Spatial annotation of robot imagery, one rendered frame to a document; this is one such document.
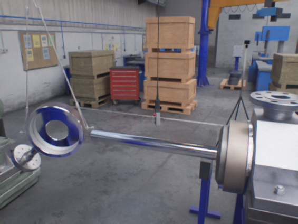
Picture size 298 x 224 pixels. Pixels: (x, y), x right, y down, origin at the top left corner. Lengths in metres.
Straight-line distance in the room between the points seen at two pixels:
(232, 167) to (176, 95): 4.36
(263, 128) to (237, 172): 0.23
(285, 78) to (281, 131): 4.30
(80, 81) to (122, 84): 1.03
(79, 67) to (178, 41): 2.46
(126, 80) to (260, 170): 5.08
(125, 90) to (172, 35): 1.77
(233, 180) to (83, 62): 5.21
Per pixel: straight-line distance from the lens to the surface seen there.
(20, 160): 1.75
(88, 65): 5.89
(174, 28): 5.35
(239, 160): 1.14
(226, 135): 1.19
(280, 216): 1.05
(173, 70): 5.36
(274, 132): 1.13
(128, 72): 5.86
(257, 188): 1.06
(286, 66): 5.36
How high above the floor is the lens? 1.68
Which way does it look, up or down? 18 degrees down
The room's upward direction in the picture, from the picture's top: straight up
